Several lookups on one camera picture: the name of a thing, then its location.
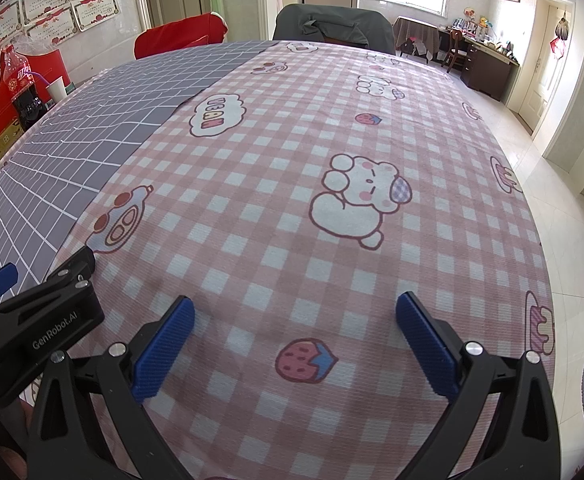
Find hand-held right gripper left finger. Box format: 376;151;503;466
26;295;196;480

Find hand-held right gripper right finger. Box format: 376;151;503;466
396;291;560;480

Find gold box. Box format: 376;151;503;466
0;127;22;158

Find grey grid tablecloth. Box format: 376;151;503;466
0;40;280;296

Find cola bottle with red label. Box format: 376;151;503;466
2;45;47;131

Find pink checked cartoon tablecloth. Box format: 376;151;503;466
54;40;558;480

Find white paper cup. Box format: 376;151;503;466
46;76;68;102

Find dark wooden desk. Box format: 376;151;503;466
439;27;520;101

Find white door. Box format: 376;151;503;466
509;0;575;138

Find wooden chair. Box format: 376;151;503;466
439;27;468;73

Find round table with cloth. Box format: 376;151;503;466
394;16;440;63

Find colourful desk ornaments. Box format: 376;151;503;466
452;7;513;53

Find red hanging ornament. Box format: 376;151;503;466
549;10;570;56

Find chair with grey jacket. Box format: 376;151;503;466
272;4;397;55

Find wall of framed certificates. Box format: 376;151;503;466
0;0;122;116

